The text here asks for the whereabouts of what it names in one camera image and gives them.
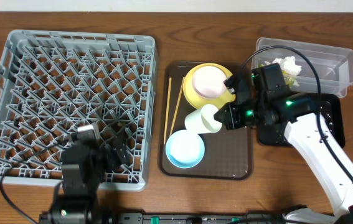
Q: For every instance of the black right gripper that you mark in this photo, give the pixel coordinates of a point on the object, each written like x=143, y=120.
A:
x=236, y=115

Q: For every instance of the crumpled white tissue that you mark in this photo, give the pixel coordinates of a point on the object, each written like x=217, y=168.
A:
x=288, y=65

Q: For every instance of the grey dishwasher rack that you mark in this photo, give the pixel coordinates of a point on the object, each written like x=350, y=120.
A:
x=52, y=83

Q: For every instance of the black plastic tray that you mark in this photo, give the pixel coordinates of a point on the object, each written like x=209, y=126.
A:
x=330, y=110

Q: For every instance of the pink bowl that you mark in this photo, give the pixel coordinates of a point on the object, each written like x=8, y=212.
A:
x=208, y=82

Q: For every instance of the brown serving tray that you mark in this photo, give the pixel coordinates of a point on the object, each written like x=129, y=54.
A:
x=228, y=154

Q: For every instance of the green snack wrapper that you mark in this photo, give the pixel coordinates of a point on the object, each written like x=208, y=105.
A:
x=290, y=79

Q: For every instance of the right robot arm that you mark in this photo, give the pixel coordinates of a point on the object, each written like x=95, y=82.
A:
x=303, y=127

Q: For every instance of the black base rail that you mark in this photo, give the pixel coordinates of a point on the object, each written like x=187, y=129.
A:
x=303, y=215

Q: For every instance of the yellow plate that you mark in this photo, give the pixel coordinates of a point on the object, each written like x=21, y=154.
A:
x=198, y=101

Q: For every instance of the white plastic cup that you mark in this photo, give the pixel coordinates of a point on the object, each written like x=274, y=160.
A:
x=201, y=121

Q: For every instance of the wooden chopstick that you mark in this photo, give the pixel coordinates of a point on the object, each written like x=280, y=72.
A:
x=177, y=107
x=167, y=109

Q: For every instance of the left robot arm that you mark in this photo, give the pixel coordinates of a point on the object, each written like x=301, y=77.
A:
x=84, y=165

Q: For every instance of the left wooden chopstick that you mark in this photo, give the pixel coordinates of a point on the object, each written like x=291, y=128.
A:
x=167, y=109

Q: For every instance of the light blue bowl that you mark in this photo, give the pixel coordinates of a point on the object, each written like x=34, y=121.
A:
x=185, y=149

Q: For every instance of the clear plastic bin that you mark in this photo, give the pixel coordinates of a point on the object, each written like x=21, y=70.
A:
x=334, y=65

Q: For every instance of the right wooden chopstick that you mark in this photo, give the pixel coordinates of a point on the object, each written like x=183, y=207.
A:
x=177, y=107

